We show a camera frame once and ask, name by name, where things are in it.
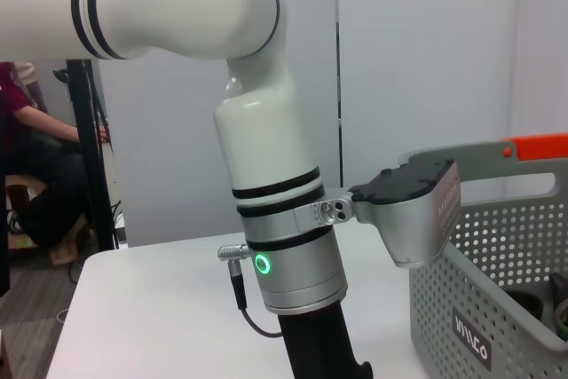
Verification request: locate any grey-green perforated storage bin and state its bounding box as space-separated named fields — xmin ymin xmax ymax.
xmin=397 ymin=141 xmax=568 ymax=379

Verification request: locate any seated person in maroon shirt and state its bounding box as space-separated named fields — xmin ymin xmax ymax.
xmin=0 ymin=61 xmax=111 ymax=248

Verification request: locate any black clay teapot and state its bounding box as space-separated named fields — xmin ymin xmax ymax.
xmin=505 ymin=288 xmax=548 ymax=320

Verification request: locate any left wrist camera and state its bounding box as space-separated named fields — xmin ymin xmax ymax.
xmin=348 ymin=157 xmax=463 ymax=270

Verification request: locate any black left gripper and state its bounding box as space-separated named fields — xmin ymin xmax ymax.
xmin=277 ymin=296 xmax=375 ymax=379

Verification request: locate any black tripod stand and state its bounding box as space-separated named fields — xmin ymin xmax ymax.
xmin=52 ymin=59 xmax=120 ymax=252

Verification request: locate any wooden stool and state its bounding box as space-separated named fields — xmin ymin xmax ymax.
xmin=4 ymin=174 xmax=91 ymax=265

